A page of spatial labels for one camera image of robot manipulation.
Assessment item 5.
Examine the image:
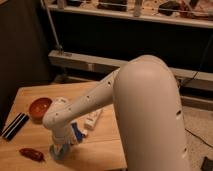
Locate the orange-red ceramic bowl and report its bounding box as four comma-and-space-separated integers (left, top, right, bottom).
29, 97, 52, 120

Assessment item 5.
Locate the white upper shelf board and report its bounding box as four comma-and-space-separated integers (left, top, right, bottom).
48, 5, 213, 29

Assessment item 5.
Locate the small blue ceramic cup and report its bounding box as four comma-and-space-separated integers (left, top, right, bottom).
49, 144, 70, 160

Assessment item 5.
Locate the grey metal pole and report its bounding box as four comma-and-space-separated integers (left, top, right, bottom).
43, 0, 63, 52

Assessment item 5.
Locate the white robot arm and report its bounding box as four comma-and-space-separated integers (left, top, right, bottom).
43, 55, 190, 171

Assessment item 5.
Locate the black cable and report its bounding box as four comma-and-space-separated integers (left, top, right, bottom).
179, 39, 213, 149

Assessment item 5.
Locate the dark red chili toy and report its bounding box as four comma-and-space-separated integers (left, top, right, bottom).
19, 148, 44, 162

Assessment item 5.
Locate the white power strip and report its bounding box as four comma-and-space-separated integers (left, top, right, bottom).
84, 109, 103, 130

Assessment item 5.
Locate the white lower shelf beam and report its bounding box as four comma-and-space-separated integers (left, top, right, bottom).
48, 50, 213, 91

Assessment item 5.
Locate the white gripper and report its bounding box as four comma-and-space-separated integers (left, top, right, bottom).
52, 127, 74, 145

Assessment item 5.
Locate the dark blue cloth piece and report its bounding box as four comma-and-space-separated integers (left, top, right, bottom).
71, 122, 83, 143

